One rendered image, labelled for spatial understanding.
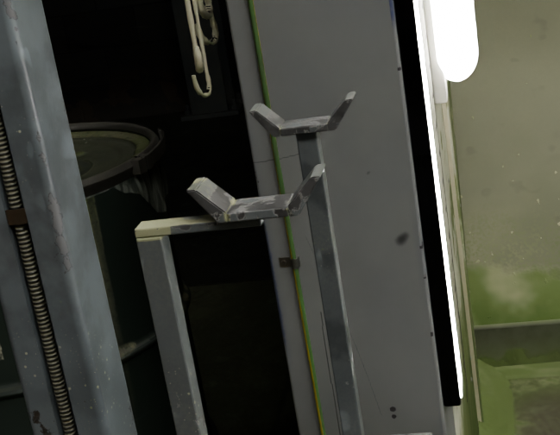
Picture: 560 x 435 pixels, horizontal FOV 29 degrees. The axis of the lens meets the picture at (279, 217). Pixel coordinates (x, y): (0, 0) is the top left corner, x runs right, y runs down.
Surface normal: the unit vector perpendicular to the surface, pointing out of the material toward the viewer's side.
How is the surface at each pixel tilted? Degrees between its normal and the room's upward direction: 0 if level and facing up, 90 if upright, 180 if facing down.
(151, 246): 90
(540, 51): 57
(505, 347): 90
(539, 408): 0
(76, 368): 90
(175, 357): 90
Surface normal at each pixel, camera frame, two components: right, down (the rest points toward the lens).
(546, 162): -0.22, -0.25
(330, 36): -0.15, 0.32
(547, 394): -0.15, -0.94
